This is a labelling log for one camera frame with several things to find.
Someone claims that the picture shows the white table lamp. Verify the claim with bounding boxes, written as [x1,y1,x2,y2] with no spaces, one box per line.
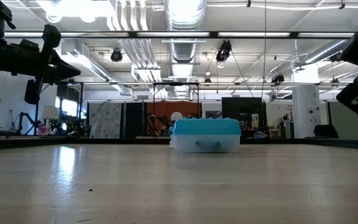
[40,105,60,136]

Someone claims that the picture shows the silver air duct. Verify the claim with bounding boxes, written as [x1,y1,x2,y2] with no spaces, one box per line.
[163,0,208,98]

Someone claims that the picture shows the orange partition panel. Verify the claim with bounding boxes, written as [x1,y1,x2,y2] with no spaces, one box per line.
[146,100,202,136]

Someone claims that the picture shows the grey patterned panel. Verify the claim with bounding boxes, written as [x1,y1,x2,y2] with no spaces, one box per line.
[88,101,122,139]

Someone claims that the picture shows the white round column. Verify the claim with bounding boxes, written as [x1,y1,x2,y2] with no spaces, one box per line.
[292,63,323,139]

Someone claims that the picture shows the black partition panel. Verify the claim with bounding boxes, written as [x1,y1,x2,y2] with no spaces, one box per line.
[124,102,147,139]

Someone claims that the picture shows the black aluminium table frame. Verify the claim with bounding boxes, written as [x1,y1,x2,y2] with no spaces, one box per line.
[0,135,358,151]

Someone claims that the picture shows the grey-green partition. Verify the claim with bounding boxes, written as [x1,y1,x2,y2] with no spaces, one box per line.
[327,101,358,139]

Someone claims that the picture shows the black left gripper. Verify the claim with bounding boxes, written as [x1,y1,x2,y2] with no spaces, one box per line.
[0,24,82,105]

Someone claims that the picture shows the thin hanging cable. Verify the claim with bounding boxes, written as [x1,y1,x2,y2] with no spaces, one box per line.
[261,0,267,99]

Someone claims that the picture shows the blue plastic box lid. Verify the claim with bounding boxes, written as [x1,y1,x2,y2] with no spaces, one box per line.
[170,117,242,136]

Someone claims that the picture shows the black spotlight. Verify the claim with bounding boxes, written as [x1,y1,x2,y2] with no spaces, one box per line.
[271,73,285,85]
[215,39,232,63]
[110,48,123,62]

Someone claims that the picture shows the black overhead beam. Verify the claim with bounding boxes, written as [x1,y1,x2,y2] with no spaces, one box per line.
[4,30,356,39]

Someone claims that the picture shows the clear plastic supply box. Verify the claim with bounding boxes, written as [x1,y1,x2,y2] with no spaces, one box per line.
[170,133,242,154]

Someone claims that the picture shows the black background rig frame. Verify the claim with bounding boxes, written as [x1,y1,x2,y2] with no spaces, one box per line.
[152,82,200,136]

